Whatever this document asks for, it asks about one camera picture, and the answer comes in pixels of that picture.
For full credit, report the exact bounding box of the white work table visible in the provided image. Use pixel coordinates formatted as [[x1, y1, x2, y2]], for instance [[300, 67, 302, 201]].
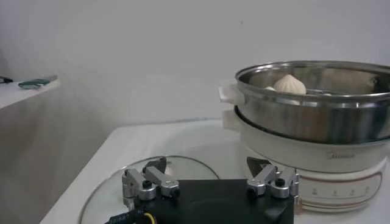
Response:
[[39, 118, 390, 224]]

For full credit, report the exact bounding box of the stainless steel steamer basket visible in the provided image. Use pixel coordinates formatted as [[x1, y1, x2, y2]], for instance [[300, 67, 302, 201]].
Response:
[[218, 60, 390, 145]]

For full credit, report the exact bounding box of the white electric cooker base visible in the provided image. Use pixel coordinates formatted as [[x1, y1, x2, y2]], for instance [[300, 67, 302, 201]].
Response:
[[222, 109, 390, 214]]

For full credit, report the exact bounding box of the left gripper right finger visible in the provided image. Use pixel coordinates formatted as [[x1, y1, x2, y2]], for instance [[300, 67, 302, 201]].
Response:
[[246, 156, 300, 200]]

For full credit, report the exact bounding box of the green handled tool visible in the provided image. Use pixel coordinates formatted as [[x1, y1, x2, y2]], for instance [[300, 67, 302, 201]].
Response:
[[17, 75, 59, 90]]

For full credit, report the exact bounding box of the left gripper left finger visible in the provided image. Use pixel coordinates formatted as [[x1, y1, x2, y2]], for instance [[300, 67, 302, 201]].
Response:
[[121, 156, 181, 208]]

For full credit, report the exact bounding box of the round glass pot lid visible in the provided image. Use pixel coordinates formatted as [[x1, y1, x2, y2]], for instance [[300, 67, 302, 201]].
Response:
[[79, 155, 220, 224]]

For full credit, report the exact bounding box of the white side table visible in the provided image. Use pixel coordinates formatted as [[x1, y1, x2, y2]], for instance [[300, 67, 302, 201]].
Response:
[[0, 79, 62, 111]]

